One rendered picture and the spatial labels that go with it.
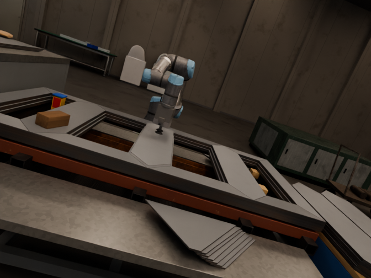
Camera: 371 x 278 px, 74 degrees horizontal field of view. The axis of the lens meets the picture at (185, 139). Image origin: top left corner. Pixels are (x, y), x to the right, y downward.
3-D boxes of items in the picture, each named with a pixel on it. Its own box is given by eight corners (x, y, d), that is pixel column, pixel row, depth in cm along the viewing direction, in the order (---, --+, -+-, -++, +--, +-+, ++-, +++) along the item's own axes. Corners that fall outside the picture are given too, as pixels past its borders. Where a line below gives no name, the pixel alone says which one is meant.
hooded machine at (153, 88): (165, 95, 1080) (177, 58, 1040) (165, 96, 1011) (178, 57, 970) (147, 89, 1068) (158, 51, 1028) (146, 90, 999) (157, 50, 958)
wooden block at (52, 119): (46, 129, 97) (48, 117, 96) (34, 123, 98) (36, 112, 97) (68, 125, 109) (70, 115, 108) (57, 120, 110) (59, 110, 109)
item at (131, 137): (261, 186, 185) (263, 182, 185) (90, 132, 171) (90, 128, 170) (253, 175, 205) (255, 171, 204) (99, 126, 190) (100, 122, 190)
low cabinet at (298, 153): (314, 166, 682) (328, 139, 662) (361, 201, 503) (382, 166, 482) (246, 143, 661) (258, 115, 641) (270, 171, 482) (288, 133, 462)
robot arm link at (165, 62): (162, 48, 170) (143, 66, 128) (177, 53, 171) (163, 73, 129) (158, 64, 176) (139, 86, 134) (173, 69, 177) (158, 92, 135)
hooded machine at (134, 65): (141, 86, 1064) (151, 50, 1025) (139, 87, 996) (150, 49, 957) (121, 80, 1052) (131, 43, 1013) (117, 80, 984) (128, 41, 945)
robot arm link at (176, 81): (185, 77, 129) (184, 78, 121) (178, 97, 132) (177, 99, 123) (170, 72, 129) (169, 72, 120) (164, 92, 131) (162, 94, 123)
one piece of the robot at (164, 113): (158, 97, 122) (148, 127, 126) (174, 103, 121) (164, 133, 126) (163, 96, 132) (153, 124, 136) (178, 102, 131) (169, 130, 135)
